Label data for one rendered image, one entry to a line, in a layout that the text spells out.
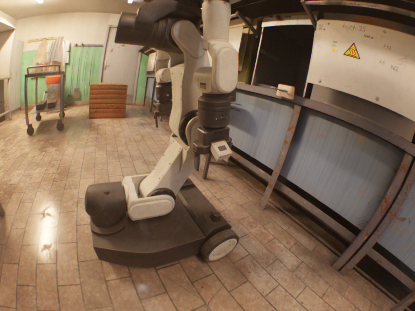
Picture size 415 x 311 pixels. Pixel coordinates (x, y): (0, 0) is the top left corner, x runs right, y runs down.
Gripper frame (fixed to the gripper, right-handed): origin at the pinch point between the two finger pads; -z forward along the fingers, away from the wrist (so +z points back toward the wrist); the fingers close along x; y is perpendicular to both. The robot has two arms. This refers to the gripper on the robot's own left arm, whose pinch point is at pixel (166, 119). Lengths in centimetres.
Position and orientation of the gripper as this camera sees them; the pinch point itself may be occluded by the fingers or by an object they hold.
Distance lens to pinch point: 89.6
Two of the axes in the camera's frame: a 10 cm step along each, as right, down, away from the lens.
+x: 8.6, -2.4, 4.6
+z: 0.2, -8.7, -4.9
